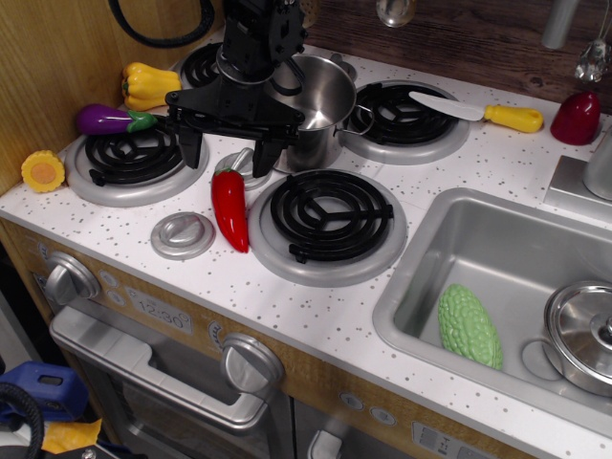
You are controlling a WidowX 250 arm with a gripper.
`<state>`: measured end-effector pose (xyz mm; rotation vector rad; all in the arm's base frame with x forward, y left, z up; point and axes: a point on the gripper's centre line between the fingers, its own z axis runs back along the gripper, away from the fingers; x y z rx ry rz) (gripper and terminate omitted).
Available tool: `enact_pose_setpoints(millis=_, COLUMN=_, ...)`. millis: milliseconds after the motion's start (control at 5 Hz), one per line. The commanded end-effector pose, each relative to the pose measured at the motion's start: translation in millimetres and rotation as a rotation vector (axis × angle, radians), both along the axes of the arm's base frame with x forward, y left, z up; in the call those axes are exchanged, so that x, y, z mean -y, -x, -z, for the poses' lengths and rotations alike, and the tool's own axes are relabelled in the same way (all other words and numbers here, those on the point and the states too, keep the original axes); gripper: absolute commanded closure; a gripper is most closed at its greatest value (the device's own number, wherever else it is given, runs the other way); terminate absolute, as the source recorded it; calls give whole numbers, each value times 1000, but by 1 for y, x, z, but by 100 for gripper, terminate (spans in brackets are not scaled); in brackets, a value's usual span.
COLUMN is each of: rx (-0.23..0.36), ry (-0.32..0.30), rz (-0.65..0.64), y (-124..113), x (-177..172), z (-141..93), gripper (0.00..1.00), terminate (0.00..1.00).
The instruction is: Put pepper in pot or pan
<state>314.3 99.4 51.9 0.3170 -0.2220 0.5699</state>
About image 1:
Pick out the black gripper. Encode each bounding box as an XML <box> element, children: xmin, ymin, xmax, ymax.
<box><xmin>165</xmin><ymin>76</ymin><xmax>304</xmax><ymax>178</ymax></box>

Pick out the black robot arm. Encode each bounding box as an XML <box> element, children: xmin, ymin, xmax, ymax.
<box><xmin>165</xmin><ymin>1</ymin><xmax>306</xmax><ymax>178</ymax></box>

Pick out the red toy chili pepper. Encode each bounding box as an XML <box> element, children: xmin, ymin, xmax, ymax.
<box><xmin>211</xmin><ymin>168</ymin><xmax>250</xmax><ymax>253</ymax></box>

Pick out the yellow toy bell pepper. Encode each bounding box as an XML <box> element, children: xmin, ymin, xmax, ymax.
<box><xmin>121</xmin><ymin>62</ymin><xmax>182</xmax><ymax>112</ymax></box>

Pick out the stainless steel pot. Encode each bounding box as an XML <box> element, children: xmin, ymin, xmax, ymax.
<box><xmin>266</xmin><ymin>54</ymin><xmax>374</xmax><ymax>174</ymax></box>

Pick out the red toy pepper half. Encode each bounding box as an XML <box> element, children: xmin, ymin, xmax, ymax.
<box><xmin>550</xmin><ymin>91</ymin><xmax>601</xmax><ymax>145</ymax></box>

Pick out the steel pot with lid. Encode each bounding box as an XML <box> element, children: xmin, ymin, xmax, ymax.
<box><xmin>544</xmin><ymin>281</ymin><xmax>611</xmax><ymax>397</ymax></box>

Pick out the grey stovetop knob middle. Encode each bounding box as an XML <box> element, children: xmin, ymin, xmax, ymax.
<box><xmin>214</xmin><ymin>147</ymin><xmax>272</xmax><ymax>191</ymax></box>

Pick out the grey stovetop knob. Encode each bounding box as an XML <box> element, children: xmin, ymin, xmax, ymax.
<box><xmin>330</xmin><ymin>53</ymin><xmax>357</xmax><ymax>82</ymax></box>
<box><xmin>214</xmin><ymin>147</ymin><xmax>272</xmax><ymax>191</ymax></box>
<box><xmin>150</xmin><ymin>212</ymin><xmax>215</xmax><ymax>261</ymax></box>

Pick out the back left stove burner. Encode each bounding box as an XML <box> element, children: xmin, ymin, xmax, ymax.
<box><xmin>174</xmin><ymin>43</ymin><xmax>221</xmax><ymax>89</ymax></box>

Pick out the stove burner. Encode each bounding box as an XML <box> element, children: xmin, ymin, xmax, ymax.
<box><xmin>64</xmin><ymin>126</ymin><xmax>208</xmax><ymax>208</ymax></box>
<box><xmin>249</xmin><ymin>169</ymin><xmax>407</xmax><ymax>288</ymax></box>
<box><xmin>339</xmin><ymin>80</ymin><xmax>470</xmax><ymax>165</ymax></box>
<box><xmin>174</xmin><ymin>43</ymin><xmax>221</xmax><ymax>89</ymax></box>

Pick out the front left stove burner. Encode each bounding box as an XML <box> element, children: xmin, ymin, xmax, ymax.
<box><xmin>64</xmin><ymin>126</ymin><xmax>208</xmax><ymax>208</ymax></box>

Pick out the grey stovetop knob front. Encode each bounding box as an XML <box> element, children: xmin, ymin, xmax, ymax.
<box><xmin>150</xmin><ymin>212</ymin><xmax>215</xmax><ymax>261</ymax></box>

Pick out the front right stove burner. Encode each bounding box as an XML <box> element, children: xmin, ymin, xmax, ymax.
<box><xmin>249</xmin><ymin>169</ymin><xmax>407</xmax><ymax>288</ymax></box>

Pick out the purple toy eggplant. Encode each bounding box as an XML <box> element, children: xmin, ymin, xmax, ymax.
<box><xmin>76</xmin><ymin>103</ymin><xmax>158</xmax><ymax>135</ymax></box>

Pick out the grey stovetop knob back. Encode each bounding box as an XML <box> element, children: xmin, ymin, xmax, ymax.
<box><xmin>330</xmin><ymin>53</ymin><xmax>357</xmax><ymax>82</ymax></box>

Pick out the back right stove burner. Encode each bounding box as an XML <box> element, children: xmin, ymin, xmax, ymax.
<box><xmin>339</xmin><ymin>80</ymin><xmax>470</xmax><ymax>165</ymax></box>

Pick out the digital clock display sticker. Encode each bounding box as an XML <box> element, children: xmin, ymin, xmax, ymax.
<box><xmin>124</xmin><ymin>287</ymin><xmax>193</xmax><ymax>335</ymax></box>

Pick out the yellow toy corn piece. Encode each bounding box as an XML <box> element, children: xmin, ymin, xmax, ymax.
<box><xmin>21</xmin><ymin>150</ymin><xmax>65</xmax><ymax>192</ymax></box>

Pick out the left grey oven knob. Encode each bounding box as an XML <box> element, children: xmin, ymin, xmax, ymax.
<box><xmin>45</xmin><ymin>251</ymin><xmax>101</xmax><ymax>305</ymax></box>

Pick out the grey oven knob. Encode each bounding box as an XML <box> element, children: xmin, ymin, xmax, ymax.
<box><xmin>45</xmin><ymin>251</ymin><xmax>101</xmax><ymax>305</ymax></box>
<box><xmin>220</xmin><ymin>333</ymin><xmax>285</xmax><ymax>395</ymax></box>

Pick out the hanging metal spoon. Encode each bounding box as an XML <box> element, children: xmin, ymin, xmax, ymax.
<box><xmin>376</xmin><ymin>0</ymin><xmax>417</xmax><ymax>28</ymax></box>

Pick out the right grey oven knob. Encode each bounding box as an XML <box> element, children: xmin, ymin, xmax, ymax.
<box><xmin>220</xmin><ymin>333</ymin><xmax>285</xmax><ymax>395</ymax></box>

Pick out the blue device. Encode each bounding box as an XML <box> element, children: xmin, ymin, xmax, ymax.
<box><xmin>1</xmin><ymin>361</ymin><xmax>89</xmax><ymax>422</ymax></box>

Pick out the green toy bitter gourd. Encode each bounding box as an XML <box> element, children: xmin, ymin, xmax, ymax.
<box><xmin>438</xmin><ymin>284</ymin><xmax>504</xmax><ymax>370</ymax></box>

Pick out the grey sink basin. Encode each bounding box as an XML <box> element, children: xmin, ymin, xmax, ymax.
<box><xmin>373</xmin><ymin>188</ymin><xmax>611</xmax><ymax>436</ymax></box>

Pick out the yellow cloth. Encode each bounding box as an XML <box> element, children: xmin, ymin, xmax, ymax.
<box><xmin>41</xmin><ymin>419</ymin><xmax>102</xmax><ymax>454</ymax></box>

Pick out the grey toy faucet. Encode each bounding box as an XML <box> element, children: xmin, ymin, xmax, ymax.
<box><xmin>544</xmin><ymin>129</ymin><xmax>612</xmax><ymax>223</ymax></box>

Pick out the hanging metal utensil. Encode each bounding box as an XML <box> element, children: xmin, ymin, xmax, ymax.
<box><xmin>575</xmin><ymin>22</ymin><xmax>611</xmax><ymax>83</ymax></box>

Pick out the black cable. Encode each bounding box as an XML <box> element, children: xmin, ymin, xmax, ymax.
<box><xmin>107</xmin><ymin>0</ymin><xmax>215</xmax><ymax>49</ymax></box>

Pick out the grey oven door handle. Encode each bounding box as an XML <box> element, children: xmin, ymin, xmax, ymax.
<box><xmin>50</xmin><ymin>306</ymin><xmax>268</xmax><ymax>435</ymax></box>

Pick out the yellow handled toy knife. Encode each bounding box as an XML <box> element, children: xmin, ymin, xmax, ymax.
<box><xmin>409</xmin><ymin>91</ymin><xmax>544</xmax><ymax>133</ymax></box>

